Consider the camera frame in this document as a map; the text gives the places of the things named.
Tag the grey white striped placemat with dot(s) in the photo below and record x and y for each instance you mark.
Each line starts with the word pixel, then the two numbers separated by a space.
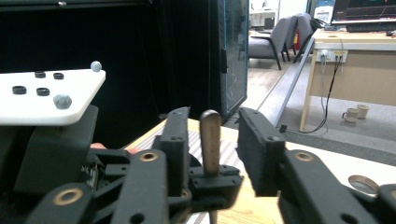
pixel 227 155

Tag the computer monitor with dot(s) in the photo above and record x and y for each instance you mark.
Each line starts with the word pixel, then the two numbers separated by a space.
pixel 364 11

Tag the black cabinet with glass door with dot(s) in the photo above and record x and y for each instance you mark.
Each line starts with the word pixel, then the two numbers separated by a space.
pixel 236 62

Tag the grey chair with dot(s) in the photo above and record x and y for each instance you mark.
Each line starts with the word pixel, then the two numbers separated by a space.
pixel 294 31
pixel 305 29
pixel 271 43

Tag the black curtain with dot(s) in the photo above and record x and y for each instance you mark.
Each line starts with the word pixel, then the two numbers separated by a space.
pixel 124 46

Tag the white power socket strip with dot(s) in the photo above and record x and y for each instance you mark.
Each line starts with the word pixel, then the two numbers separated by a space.
pixel 331 55

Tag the light wooden desk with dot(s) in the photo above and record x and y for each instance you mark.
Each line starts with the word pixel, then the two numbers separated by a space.
pixel 358 77

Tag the round table grommet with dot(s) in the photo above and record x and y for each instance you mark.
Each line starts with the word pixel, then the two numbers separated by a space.
pixel 363 184

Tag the black plug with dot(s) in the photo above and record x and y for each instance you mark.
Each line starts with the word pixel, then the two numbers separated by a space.
pixel 283 128

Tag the black keyboard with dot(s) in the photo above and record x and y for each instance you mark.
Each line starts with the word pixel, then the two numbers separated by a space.
pixel 370 27

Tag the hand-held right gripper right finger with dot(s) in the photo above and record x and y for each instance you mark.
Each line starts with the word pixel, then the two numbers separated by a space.
pixel 261 155

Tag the black metal frame bar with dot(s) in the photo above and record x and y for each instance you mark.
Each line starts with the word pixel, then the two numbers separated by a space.
pixel 93 4

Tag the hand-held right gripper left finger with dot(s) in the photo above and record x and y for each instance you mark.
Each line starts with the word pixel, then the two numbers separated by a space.
pixel 179 149

